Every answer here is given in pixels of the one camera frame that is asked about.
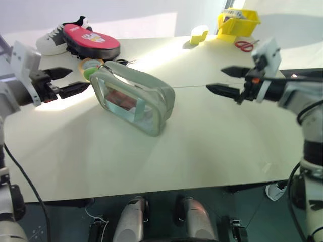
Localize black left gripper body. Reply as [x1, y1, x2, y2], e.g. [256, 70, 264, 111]
[28, 69, 63, 103]

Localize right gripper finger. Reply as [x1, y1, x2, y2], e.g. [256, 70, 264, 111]
[220, 66, 253, 78]
[205, 83, 243, 102]

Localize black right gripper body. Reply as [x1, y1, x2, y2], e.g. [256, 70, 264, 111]
[235, 64, 264, 106]

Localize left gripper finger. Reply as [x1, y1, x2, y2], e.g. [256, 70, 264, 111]
[47, 67, 74, 81]
[58, 82, 91, 99]

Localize yellow bin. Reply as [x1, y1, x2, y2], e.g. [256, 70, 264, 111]
[217, 8, 262, 44]

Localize reddish-brown packet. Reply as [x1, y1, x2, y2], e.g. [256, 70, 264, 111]
[105, 90, 139, 111]

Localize clear grey-trimmed zipper pouch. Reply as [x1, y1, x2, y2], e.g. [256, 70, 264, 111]
[89, 60, 176, 138]

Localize beige tape roll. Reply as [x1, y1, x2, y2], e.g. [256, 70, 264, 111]
[77, 57, 104, 74]

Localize white and black sneaker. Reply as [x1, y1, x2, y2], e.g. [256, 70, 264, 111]
[35, 16, 94, 56]

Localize red and black boxing pad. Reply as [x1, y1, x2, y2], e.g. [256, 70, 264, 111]
[62, 23, 122, 62]

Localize small yellow box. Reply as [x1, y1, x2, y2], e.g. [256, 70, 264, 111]
[189, 25, 210, 46]

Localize white cards in bin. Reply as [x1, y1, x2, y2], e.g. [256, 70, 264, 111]
[220, 8, 250, 20]

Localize white bystander shoe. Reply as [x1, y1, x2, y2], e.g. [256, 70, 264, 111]
[264, 179, 289, 201]

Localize silver right robot leg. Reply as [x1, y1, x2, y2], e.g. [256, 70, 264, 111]
[176, 196, 219, 242]

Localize silver robot leg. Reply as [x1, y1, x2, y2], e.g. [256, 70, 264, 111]
[176, 196, 219, 242]
[112, 196, 150, 242]

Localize silver left robot leg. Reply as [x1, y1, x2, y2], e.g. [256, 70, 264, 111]
[112, 196, 150, 242]

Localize red handled scissors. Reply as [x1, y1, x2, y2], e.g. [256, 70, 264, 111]
[234, 39, 261, 53]

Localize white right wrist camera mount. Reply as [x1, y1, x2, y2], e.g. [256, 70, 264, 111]
[251, 37, 282, 103]

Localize black handled scissors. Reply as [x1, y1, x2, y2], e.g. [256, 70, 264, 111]
[115, 58, 138, 67]

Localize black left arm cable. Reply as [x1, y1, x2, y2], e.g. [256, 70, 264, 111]
[3, 143, 52, 242]

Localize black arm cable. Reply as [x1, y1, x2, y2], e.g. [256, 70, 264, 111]
[287, 99, 323, 242]
[3, 143, 52, 242]

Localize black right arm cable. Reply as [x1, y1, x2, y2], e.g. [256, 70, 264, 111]
[287, 99, 323, 242]

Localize black floor bracket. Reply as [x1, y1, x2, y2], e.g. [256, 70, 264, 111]
[88, 218, 108, 242]
[222, 216, 247, 242]

